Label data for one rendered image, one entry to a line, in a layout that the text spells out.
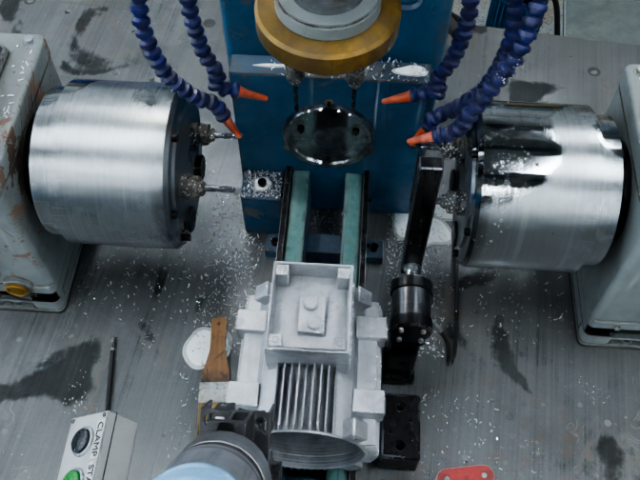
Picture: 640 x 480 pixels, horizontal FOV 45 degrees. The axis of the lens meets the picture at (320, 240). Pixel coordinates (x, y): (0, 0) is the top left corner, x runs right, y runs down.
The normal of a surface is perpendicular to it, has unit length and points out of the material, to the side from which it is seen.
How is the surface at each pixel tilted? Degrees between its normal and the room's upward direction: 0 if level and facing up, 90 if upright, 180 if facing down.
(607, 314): 89
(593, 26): 0
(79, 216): 73
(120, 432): 54
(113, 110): 2
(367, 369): 0
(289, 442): 17
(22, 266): 89
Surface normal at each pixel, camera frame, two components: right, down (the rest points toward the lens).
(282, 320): 0.00, -0.53
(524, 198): -0.04, 0.19
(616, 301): -0.07, 0.84
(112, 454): 0.81, -0.26
